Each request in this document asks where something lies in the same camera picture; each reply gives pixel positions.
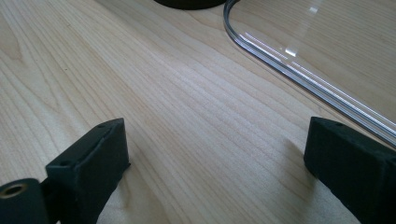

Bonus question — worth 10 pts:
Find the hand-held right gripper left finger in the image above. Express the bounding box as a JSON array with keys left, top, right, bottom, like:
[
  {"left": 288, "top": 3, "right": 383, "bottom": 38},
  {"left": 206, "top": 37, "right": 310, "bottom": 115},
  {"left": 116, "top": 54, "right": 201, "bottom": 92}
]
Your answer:
[{"left": 45, "top": 118, "right": 131, "bottom": 224}]

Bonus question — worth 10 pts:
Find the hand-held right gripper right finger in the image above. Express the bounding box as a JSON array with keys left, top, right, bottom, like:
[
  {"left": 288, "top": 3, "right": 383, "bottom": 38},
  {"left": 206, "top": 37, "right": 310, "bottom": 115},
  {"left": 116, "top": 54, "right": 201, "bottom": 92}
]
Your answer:
[{"left": 304, "top": 116, "right": 396, "bottom": 224}]

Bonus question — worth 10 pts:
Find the clear plastic tray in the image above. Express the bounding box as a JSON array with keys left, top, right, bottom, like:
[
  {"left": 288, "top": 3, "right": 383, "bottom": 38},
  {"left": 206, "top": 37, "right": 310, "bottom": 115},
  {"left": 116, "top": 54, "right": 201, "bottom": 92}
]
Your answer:
[{"left": 222, "top": 0, "right": 396, "bottom": 148}]

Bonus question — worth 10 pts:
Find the black round object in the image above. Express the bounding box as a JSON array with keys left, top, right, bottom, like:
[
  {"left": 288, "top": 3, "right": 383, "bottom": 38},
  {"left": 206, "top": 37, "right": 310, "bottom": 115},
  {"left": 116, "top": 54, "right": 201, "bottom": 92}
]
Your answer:
[{"left": 153, "top": 0, "right": 228, "bottom": 10}]

